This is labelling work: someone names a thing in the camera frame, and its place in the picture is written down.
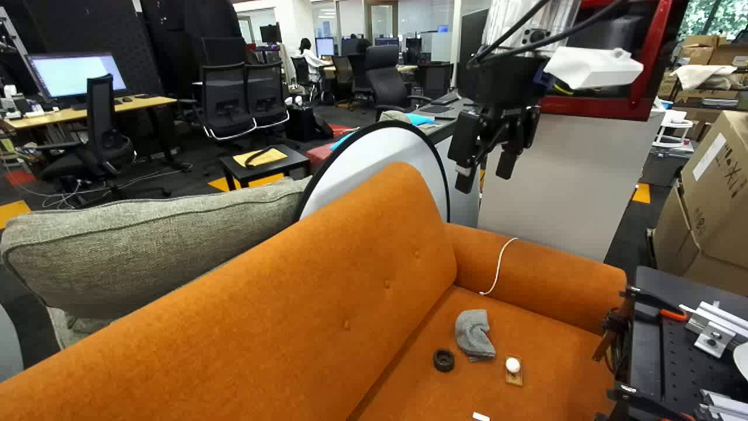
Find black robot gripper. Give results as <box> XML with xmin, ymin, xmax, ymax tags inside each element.
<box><xmin>450</xmin><ymin>52</ymin><xmax>549</xmax><ymax>194</ymax></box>

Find white cabinet with dark top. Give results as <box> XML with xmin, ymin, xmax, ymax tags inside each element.
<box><xmin>382</xmin><ymin>99</ymin><xmax>482</xmax><ymax>228</ymax></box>

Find red black microwave oven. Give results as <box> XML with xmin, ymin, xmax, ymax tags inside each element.
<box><xmin>458</xmin><ymin>0</ymin><xmax>692</xmax><ymax>123</ymax></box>

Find red storage box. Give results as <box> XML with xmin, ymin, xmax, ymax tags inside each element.
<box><xmin>305</xmin><ymin>123</ymin><xmax>356</xmax><ymax>172</ymax></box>

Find large cardboard box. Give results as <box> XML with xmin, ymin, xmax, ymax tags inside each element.
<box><xmin>652</xmin><ymin>109</ymin><xmax>748</xmax><ymax>298</ymax></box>

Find black padded office chair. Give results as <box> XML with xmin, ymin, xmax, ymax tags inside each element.
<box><xmin>363</xmin><ymin>44</ymin><xmax>414</xmax><ymax>111</ymax></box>

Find black bag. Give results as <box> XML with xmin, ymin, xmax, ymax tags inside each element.
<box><xmin>286</xmin><ymin>103</ymin><xmax>336</xmax><ymax>145</ymax></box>

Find crumpled grey cloth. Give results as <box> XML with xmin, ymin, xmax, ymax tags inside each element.
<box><xmin>453</xmin><ymin>305</ymin><xmax>498</xmax><ymax>363</ymax></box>

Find seated person in white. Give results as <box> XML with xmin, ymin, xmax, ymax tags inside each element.
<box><xmin>298</xmin><ymin>34</ymin><xmax>328</xmax><ymax>85</ymax></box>

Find small white ball cap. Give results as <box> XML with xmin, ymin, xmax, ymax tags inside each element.
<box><xmin>504</xmin><ymin>354</ymin><xmax>526</xmax><ymax>389</ymax></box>

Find small black side table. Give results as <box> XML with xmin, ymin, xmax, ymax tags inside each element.
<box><xmin>217</xmin><ymin>143</ymin><xmax>314</xmax><ymax>191</ymax></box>

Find black mesh office chair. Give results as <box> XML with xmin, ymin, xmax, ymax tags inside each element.
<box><xmin>246</xmin><ymin>62</ymin><xmax>292</xmax><ymax>131</ymax></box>
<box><xmin>195</xmin><ymin>61</ymin><xmax>260</xmax><ymax>145</ymax></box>

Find yellow paper sheet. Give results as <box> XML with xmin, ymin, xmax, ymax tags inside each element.
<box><xmin>231</xmin><ymin>146</ymin><xmax>291</xmax><ymax>170</ymax></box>

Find stacked cardboard boxes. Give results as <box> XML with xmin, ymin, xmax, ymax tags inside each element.
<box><xmin>671</xmin><ymin>32</ymin><xmax>748</xmax><ymax>111</ymax></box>

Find orange fabric sofa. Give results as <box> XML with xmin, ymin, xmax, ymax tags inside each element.
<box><xmin>0</xmin><ymin>161</ymin><xmax>630</xmax><ymax>421</ymax></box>

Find grey sofa cushion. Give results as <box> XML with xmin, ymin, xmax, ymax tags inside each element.
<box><xmin>0</xmin><ymin>175</ymin><xmax>314</xmax><ymax>347</ymax></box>

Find black swivel chair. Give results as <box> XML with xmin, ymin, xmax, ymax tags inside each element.
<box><xmin>35</xmin><ymin>71</ymin><xmax>176</xmax><ymax>201</ymax></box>

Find wooden office desk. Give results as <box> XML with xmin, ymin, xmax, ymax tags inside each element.
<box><xmin>6</xmin><ymin>92</ymin><xmax>181</xmax><ymax>133</ymax></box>

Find lit computer monitor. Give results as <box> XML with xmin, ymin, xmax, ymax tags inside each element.
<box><xmin>26</xmin><ymin>52</ymin><xmax>132</xmax><ymax>105</ymax></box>

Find white pedestal cabinet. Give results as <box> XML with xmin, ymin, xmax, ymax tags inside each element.
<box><xmin>475</xmin><ymin>106</ymin><xmax>667</xmax><ymax>263</ymax></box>

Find thin white cable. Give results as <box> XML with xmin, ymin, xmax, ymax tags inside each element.
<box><xmin>477</xmin><ymin>233</ymin><xmax>521</xmax><ymax>298</ymax></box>

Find white wire rack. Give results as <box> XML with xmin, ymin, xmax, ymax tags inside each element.
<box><xmin>652</xmin><ymin>106</ymin><xmax>698</xmax><ymax>157</ymax></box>

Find black rubber ring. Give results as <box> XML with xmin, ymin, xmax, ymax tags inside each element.
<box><xmin>430</xmin><ymin>347</ymin><xmax>458</xmax><ymax>373</ymax></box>

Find red handled clamp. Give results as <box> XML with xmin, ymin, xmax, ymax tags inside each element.
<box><xmin>622</xmin><ymin>288</ymin><xmax>692</xmax><ymax>325</ymax></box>

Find silver aluminium bracket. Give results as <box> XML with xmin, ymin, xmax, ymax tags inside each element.
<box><xmin>679</xmin><ymin>298</ymin><xmax>748</xmax><ymax>359</ymax></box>

